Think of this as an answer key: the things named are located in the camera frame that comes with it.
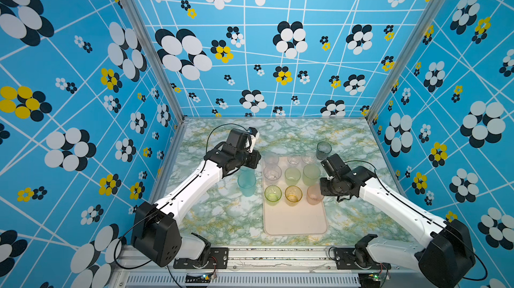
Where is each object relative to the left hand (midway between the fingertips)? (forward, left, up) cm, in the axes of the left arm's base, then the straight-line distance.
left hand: (260, 155), depth 81 cm
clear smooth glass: (0, -6, -16) cm, 17 cm away
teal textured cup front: (-4, +6, -15) cm, 17 cm away
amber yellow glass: (-10, -15, -17) cm, 24 cm away
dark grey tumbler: (+14, -33, -15) cm, 39 cm away
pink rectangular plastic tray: (-20, -19, -18) cm, 33 cm away
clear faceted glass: (+9, -24, -16) cm, 31 cm away
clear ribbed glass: (+7, -17, -14) cm, 23 cm away
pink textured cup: (-10, -24, -17) cm, 31 cm away
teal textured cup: (-10, +5, +6) cm, 12 cm away
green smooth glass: (-10, -6, -18) cm, 21 cm away
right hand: (-10, -27, -10) cm, 31 cm away
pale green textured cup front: (-1, -15, -16) cm, 22 cm away
